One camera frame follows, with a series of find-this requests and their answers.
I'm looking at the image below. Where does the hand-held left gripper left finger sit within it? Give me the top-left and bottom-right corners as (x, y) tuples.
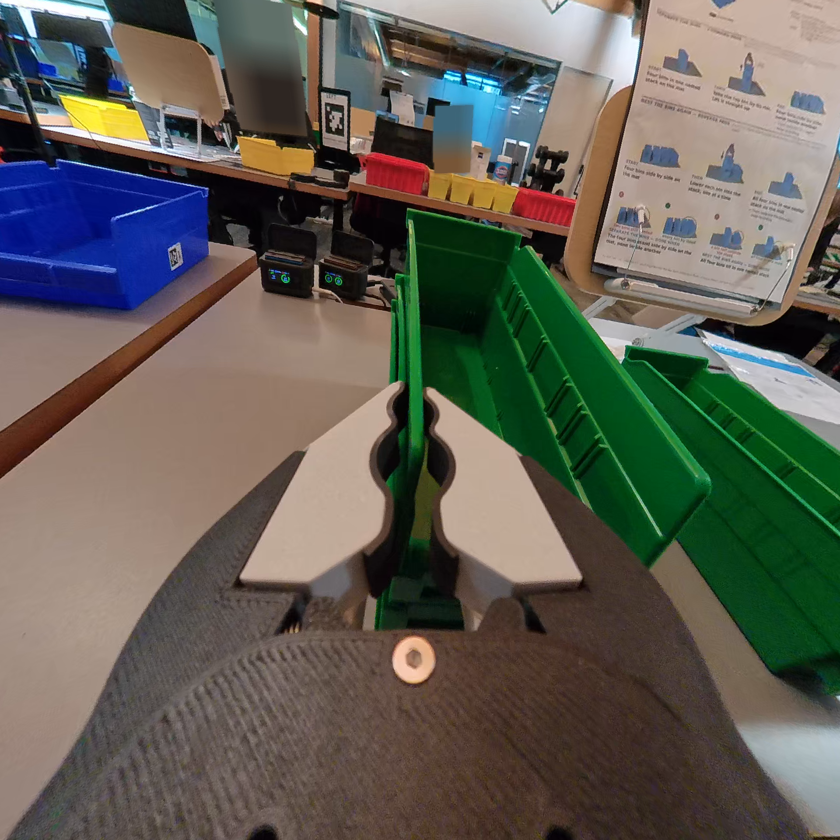
(239, 382), (408, 624)

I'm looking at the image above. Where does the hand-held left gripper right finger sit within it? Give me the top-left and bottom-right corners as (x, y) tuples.
(423, 387), (583, 630)

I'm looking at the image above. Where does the grey desk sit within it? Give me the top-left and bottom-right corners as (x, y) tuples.
(0, 266), (840, 821)
(0, 243), (258, 476)

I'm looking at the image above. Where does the black charging case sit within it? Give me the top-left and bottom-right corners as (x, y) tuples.
(259, 223), (317, 299)
(318, 230), (375, 301)

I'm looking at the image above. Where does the white and blue paper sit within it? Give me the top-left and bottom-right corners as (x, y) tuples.
(702, 331), (840, 427)

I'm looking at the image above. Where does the red plastic bin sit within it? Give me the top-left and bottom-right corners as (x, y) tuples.
(360, 152), (431, 196)
(513, 188), (577, 227)

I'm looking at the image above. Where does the blue plastic bin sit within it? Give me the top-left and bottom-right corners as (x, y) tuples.
(0, 159), (211, 311)

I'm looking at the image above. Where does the black dumbbell rack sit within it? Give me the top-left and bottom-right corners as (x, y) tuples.
(528, 144), (567, 194)

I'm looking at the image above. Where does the yellow plastic bin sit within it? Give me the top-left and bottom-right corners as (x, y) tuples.
(59, 94), (151, 142)
(236, 134), (316, 176)

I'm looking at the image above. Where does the long wooden workbench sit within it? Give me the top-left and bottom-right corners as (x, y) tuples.
(0, 108), (572, 237)

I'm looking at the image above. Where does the black and white tag sign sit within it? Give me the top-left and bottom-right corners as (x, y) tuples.
(319, 87), (352, 153)

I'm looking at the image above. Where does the white sheet with blue pictures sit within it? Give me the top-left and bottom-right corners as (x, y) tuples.
(592, 0), (840, 306)

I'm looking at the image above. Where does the black pole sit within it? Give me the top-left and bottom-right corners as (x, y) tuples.
(0, 20), (60, 168)

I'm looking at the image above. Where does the black sheet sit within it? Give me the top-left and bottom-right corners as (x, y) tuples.
(101, 0), (198, 40)

